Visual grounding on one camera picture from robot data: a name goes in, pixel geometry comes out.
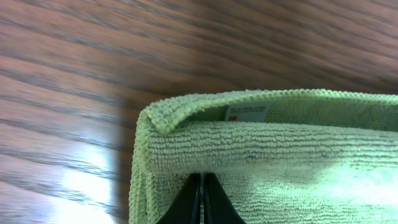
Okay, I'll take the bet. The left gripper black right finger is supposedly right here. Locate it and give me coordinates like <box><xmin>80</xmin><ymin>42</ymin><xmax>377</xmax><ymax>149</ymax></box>
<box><xmin>204</xmin><ymin>173</ymin><xmax>246</xmax><ymax>224</ymax></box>

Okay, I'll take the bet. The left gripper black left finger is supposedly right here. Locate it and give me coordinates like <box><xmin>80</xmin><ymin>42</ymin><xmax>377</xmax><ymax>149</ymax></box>
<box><xmin>157</xmin><ymin>173</ymin><xmax>201</xmax><ymax>224</ymax></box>

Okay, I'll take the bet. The light green microfiber cloth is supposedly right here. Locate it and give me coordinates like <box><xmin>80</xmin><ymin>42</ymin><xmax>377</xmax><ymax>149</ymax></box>
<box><xmin>129</xmin><ymin>89</ymin><xmax>397</xmax><ymax>223</ymax></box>

